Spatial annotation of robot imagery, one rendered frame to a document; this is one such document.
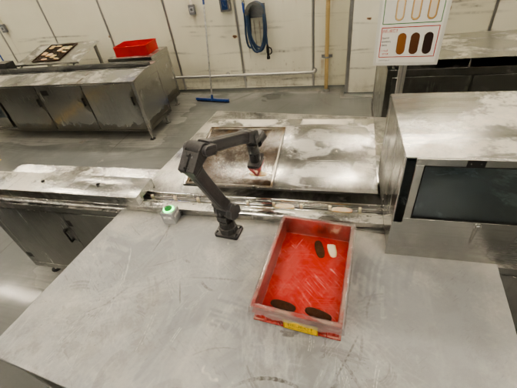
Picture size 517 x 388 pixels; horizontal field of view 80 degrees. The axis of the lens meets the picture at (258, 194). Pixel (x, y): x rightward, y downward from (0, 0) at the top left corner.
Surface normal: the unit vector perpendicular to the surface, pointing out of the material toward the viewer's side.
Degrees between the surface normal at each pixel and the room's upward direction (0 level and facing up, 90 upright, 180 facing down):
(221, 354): 0
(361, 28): 90
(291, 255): 0
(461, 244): 89
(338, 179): 10
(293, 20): 90
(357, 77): 90
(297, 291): 0
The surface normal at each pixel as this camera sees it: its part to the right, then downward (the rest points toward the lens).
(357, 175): -0.15, -0.65
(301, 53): -0.22, 0.64
